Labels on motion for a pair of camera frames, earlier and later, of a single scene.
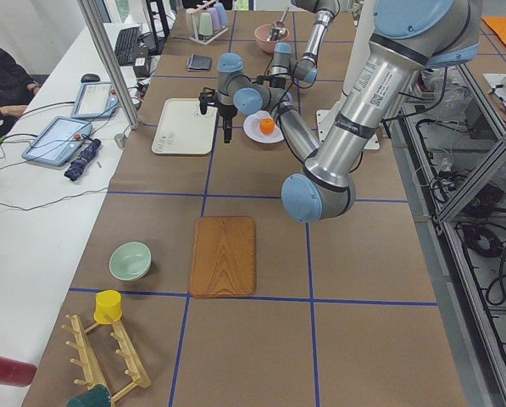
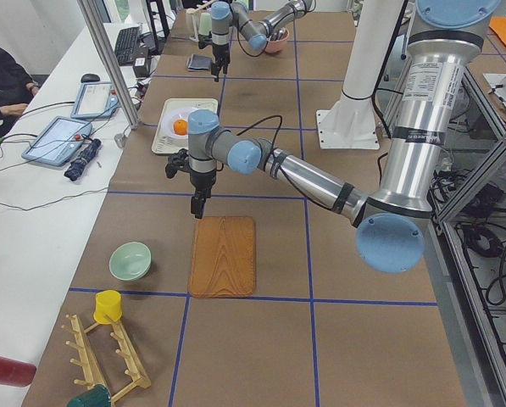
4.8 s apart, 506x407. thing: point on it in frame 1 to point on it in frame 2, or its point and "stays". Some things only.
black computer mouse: (90, 78) stays
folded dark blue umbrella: (77, 167) stays
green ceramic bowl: (130, 261) stays
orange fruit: (267, 125) to (180, 126)
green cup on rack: (205, 25) stays
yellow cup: (108, 303) stays
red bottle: (6, 370) stays
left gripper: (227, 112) to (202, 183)
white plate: (252, 129) to (169, 119)
